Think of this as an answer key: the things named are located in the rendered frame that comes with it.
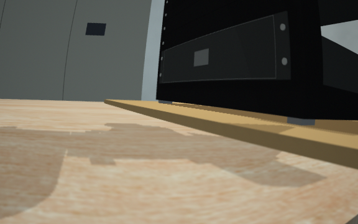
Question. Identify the tan flat board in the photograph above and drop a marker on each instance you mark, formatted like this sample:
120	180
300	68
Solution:
333	141

